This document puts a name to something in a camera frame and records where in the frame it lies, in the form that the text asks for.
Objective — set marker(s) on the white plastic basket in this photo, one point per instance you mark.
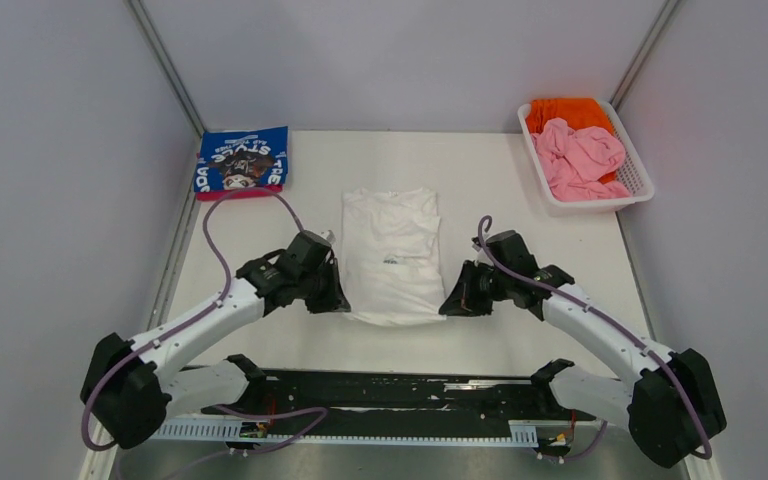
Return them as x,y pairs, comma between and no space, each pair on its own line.
632,173

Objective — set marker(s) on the white slotted cable duct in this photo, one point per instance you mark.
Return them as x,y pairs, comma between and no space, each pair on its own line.
515,434

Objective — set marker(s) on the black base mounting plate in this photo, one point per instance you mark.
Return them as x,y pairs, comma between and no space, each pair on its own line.
378,403

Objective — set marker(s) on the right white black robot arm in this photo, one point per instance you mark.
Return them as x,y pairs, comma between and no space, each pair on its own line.
666,400

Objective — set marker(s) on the pink crumpled t shirt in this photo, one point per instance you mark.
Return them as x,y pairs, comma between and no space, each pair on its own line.
580,165

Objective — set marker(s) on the white printed t shirt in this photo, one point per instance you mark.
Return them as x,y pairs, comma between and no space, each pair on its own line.
390,257

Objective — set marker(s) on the aluminium frame rail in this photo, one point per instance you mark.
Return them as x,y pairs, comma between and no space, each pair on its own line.
583,450

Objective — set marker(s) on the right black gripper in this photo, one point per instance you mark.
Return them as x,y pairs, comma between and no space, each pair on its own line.
462,302

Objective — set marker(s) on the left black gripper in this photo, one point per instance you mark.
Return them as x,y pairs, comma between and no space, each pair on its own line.
336,299

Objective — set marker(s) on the orange t shirt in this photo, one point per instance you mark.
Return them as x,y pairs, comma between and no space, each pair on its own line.
578,112

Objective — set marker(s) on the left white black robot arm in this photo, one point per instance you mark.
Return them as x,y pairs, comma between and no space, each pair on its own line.
132,386

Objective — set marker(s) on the blue folded graphic t shirt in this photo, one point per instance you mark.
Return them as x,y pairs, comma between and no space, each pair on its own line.
269,141

